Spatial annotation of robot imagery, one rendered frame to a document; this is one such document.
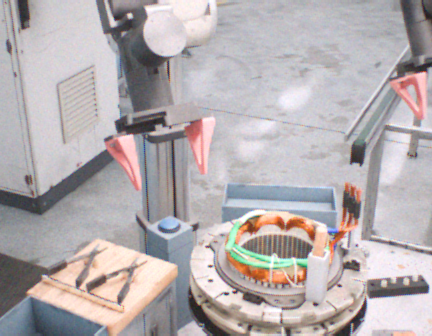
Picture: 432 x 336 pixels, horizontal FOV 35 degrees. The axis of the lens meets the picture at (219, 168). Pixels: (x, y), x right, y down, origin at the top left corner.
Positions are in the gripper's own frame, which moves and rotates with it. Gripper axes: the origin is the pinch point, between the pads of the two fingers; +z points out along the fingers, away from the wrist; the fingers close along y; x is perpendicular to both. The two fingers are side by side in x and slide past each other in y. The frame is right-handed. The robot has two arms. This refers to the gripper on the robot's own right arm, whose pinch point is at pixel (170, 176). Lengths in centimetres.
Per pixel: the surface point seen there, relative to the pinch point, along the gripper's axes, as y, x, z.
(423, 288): 74, 45, 41
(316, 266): 23.7, 7.6, 19.8
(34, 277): 12, 222, 31
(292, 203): 46, 48, 13
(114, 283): -2.4, 33.9, 16.6
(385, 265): 74, 57, 36
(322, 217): 46, 37, 17
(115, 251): 1.4, 42.1, 12.0
